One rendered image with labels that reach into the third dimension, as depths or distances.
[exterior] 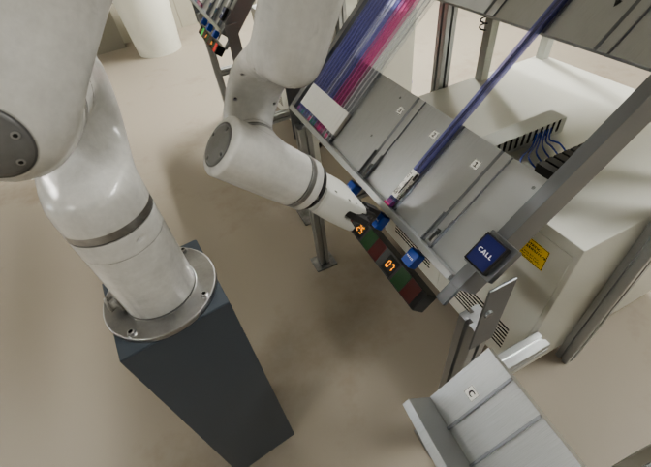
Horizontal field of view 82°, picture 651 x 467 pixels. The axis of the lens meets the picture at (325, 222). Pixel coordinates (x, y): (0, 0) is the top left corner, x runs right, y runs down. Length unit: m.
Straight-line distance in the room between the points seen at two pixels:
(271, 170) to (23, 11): 0.28
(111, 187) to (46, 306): 1.45
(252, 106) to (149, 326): 0.38
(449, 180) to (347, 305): 0.86
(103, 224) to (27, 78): 0.19
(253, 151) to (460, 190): 0.35
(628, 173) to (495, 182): 0.51
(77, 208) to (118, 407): 1.06
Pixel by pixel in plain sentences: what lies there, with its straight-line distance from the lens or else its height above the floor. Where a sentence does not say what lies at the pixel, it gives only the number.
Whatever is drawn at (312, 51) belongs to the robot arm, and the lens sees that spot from 0.44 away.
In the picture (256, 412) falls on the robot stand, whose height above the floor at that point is 0.28.
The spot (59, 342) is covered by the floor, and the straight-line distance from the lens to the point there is 1.79.
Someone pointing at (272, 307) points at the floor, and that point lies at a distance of 1.48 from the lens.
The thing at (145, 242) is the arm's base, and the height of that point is 0.86.
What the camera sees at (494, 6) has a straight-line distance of 0.84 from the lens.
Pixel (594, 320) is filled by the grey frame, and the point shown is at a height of 0.25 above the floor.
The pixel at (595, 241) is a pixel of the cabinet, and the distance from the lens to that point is 0.91.
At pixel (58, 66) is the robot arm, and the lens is 0.42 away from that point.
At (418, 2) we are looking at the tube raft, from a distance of 0.95.
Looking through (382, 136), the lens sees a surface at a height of 0.78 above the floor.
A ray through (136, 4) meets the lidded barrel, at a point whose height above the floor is 0.45.
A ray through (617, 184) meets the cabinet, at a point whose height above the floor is 0.62.
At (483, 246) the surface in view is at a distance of 0.58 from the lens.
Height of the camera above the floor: 1.21
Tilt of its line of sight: 45 degrees down
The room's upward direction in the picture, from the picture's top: 8 degrees counter-clockwise
